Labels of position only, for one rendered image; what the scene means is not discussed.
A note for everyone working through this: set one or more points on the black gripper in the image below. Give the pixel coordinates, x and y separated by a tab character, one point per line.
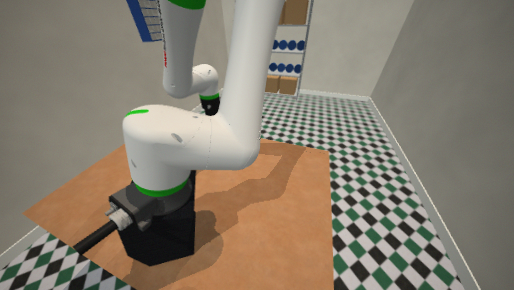
211	112

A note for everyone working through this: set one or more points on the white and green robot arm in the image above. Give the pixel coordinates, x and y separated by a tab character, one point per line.
163	142

